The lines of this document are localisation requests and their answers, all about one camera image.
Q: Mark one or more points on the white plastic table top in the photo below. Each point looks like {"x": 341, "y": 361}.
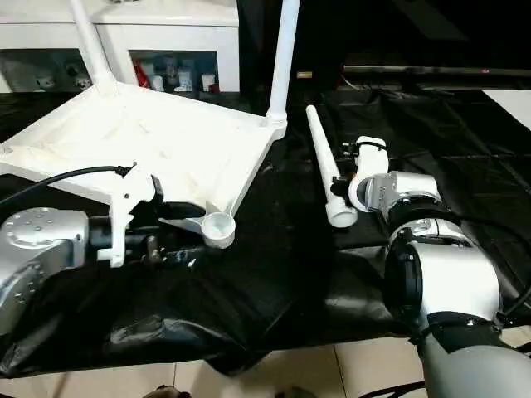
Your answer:
{"x": 145, "y": 137}

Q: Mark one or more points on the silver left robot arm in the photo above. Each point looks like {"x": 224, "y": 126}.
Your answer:
{"x": 37, "y": 248}

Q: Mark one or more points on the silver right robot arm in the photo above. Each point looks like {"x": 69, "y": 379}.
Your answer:
{"x": 448, "y": 282}

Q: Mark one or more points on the black work mat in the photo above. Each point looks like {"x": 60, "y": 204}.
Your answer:
{"x": 269, "y": 282}

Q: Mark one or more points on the black left robot foot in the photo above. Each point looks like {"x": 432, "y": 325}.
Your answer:
{"x": 166, "y": 391}

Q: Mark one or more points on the white glass-door cabinet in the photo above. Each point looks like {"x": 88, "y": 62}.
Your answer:
{"x": 166, "y": 33}

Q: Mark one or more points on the black furniture unit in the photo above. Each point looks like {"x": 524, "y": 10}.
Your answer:
{"x": 415, "y": 33}

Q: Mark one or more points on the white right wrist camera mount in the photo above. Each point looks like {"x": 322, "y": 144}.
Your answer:
{"x": 371, "y": 166}

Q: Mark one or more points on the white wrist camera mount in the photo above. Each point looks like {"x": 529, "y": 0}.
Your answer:
{"x": 371, "y": 166}
{"x": 124, "y": 199}

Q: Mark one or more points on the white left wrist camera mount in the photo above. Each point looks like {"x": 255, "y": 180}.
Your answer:
{"x": 124, "y": 199}

